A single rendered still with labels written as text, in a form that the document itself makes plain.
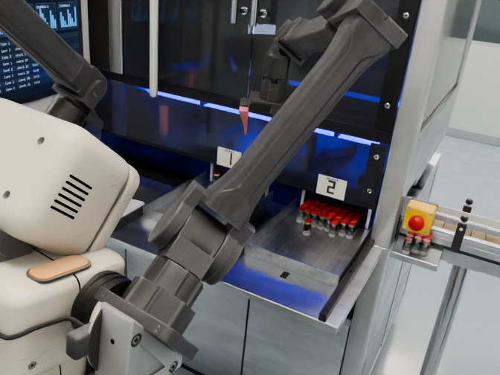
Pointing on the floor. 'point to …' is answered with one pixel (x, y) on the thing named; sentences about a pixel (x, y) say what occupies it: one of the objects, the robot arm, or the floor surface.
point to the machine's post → (397, 171)
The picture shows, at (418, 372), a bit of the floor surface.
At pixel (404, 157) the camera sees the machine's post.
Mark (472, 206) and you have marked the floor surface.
